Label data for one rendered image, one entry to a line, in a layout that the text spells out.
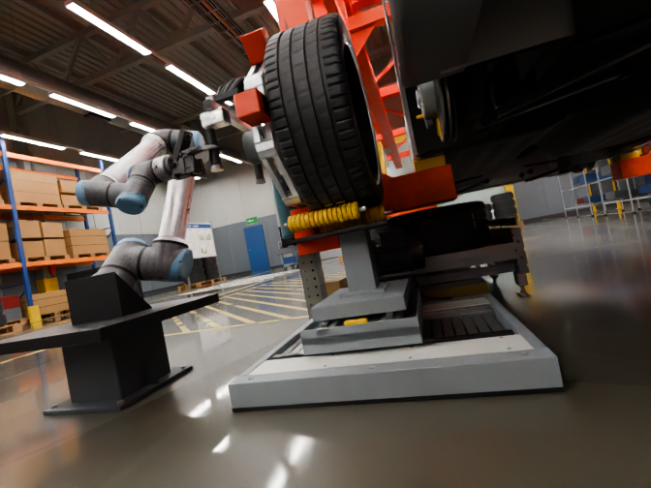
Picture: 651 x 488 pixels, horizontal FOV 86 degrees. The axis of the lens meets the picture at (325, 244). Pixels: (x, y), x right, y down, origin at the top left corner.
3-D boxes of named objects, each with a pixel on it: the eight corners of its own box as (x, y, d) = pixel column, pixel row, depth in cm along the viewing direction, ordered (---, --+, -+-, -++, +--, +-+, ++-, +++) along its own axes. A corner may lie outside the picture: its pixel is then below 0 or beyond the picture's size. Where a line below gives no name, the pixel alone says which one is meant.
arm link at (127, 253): (107, 287, 152) (124, 258, 164) (146, 289, 152) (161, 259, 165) (92, 262, 141) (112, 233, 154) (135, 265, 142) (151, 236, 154)
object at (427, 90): (456, 147, 109) (441, 35, 97) (431, 154, 111) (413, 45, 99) (443, 132, 137) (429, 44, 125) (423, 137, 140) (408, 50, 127)
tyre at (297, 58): (389, 204, 158) (370, 206, 95) (340, 215, 165) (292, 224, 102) (359, 58, 154) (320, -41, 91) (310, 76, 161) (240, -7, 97)
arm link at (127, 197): (114, 216, 123) (128, 192, 131) (147, 218, 124) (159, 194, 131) (103, 197, 116) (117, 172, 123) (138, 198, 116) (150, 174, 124)
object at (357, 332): (422, 347, 98) (417, 312, 98) (304, 358, 107) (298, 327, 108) (422, 308, 146) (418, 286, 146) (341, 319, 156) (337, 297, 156)
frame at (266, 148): (284, 198, 105) (251, 23, 106) (264, 202, 107) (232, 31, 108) (330, 209, 157) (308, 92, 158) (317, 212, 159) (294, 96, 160)
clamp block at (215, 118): (224, 120, 118) (221, 105, 118) (201, 127, 121) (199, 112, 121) (232, 124, 123) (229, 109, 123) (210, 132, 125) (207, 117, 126)
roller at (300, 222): (366, 216, 111) (362, 198, 111) (282, 233, 119) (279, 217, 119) (369, 217, 116) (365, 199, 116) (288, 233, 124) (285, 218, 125)
